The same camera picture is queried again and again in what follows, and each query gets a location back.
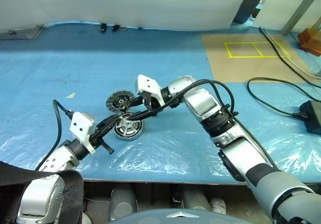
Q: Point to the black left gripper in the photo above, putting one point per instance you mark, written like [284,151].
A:
[97,139]

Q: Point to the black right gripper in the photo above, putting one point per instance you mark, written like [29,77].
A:
[151,104]

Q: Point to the black spoked motor rotor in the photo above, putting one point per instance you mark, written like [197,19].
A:
[128,126]

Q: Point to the silver motor end cap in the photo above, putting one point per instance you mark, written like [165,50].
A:
[115,101]

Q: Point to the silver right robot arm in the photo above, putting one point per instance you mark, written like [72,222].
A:
[200,101]

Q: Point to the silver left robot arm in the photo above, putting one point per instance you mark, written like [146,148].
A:
[37,194]

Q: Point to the small white scrap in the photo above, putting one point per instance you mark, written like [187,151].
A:
[71,95]

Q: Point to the grey rounded cylinder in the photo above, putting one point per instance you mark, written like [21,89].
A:
[123,202]
[195,199]

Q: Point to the small black clip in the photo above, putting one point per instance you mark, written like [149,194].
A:
[102,28]
[114,27]

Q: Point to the blue plastic table sheet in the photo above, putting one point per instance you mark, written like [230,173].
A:
[50,70]

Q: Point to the brown cardboard sheet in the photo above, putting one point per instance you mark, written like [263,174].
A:
[223,68]

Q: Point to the grey robot torso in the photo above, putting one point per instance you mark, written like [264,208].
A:
[175,217]

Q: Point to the white foam sheet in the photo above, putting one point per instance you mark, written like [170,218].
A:
[125,3]

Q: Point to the small white cylinder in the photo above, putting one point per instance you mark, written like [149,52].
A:
[218,205]

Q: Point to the grey metal grille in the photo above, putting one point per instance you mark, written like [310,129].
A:
[21,31]

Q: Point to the white panel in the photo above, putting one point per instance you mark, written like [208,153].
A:
[276,5]

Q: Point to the black power adapter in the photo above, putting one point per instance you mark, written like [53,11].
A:
[312,116]

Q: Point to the brown wooden block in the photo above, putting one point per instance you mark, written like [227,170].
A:
[311,42]

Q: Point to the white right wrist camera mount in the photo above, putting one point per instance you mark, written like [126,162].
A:
[148,83]

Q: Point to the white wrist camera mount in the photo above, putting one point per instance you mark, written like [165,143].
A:
[80,123]
[148,83]

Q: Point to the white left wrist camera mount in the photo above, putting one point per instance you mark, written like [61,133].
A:
[80,123]

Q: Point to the dark grey post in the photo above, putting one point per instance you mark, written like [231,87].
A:
[245,10]

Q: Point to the aluminium profile post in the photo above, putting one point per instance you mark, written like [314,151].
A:
[301,10]

